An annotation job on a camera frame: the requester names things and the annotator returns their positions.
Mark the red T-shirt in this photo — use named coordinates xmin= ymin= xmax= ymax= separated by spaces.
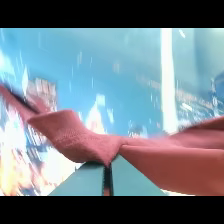
xmin=0 ymin=83 xmax=224 ymax=197

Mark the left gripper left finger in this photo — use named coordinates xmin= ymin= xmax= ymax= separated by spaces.
xmin=48 ymin=161 xmax=106 ymax=197

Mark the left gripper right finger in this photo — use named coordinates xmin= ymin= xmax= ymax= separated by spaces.
xmin=111 ymin=154 xmax=167 ymax=197

